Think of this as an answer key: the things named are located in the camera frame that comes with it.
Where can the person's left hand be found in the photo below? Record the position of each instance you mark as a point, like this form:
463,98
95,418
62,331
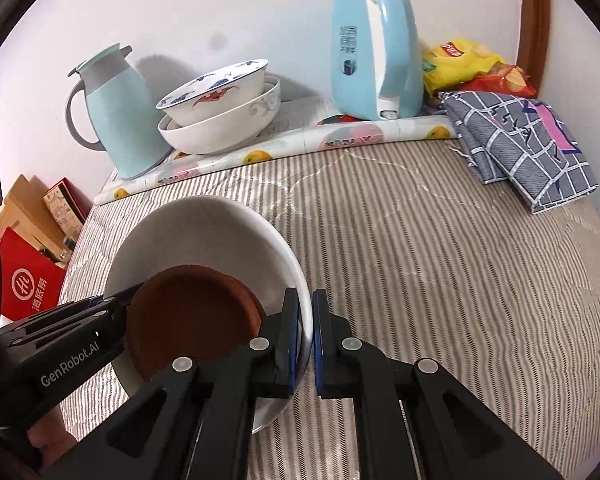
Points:
50,435

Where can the red chip bag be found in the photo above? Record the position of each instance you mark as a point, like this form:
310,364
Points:
505,82

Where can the light blue thermos jug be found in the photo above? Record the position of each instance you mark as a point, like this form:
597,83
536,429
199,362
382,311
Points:
120,120

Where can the fruit print table mat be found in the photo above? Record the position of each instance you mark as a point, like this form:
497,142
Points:
405,130

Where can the white bowl with fish print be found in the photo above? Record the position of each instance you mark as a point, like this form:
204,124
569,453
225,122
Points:
215,102

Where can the yellow chip bag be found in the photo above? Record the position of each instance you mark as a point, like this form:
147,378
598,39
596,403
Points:
455,70

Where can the white bowl with grey scrolls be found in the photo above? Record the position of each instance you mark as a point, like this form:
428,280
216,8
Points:
220,135

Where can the brown wooden frame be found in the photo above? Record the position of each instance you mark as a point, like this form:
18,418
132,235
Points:
532,25

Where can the light blue electric kettle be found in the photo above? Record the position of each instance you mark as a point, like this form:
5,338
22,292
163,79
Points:
355,60

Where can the cardboard box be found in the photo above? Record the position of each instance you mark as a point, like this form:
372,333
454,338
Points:
25,205

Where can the patterned red box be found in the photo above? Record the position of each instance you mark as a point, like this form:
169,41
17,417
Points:
62,205

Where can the red paper bag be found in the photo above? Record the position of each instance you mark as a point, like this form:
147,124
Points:
30,280

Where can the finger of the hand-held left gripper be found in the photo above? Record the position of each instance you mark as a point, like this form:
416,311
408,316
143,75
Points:
97,302
80,320

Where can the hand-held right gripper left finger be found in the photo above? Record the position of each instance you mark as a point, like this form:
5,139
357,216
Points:
294,340

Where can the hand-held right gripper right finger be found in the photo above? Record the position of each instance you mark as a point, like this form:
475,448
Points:
317,345

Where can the brown small bowl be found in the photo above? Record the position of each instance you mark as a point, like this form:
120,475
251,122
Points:
190,320

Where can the grey checked folded cloth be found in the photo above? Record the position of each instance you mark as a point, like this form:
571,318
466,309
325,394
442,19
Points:
520,150

